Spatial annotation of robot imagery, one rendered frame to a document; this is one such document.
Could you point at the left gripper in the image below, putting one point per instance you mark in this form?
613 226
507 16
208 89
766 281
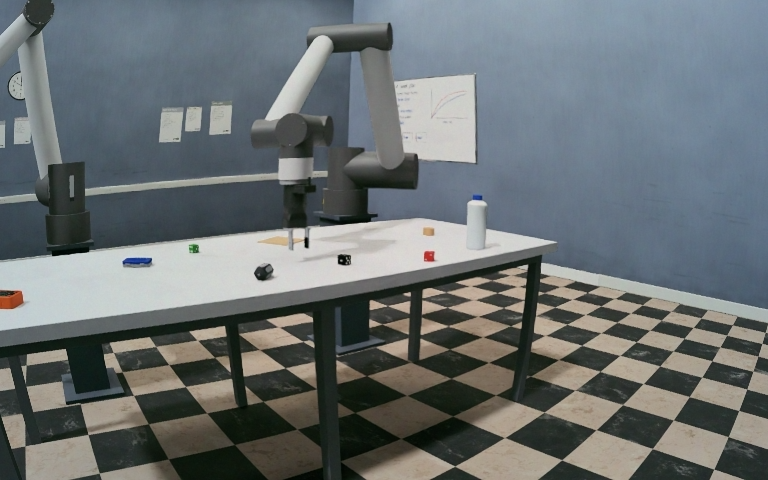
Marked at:
296 171

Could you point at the orange pocket multimeter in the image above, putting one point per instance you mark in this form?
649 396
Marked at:
10 299

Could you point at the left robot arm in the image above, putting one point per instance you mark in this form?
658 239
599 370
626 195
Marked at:
350 169

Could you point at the tan flat mat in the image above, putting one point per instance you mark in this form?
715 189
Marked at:
280 240

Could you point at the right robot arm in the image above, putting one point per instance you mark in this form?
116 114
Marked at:
63 184

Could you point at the white bottle with blue cap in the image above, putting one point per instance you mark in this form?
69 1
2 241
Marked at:
476 224

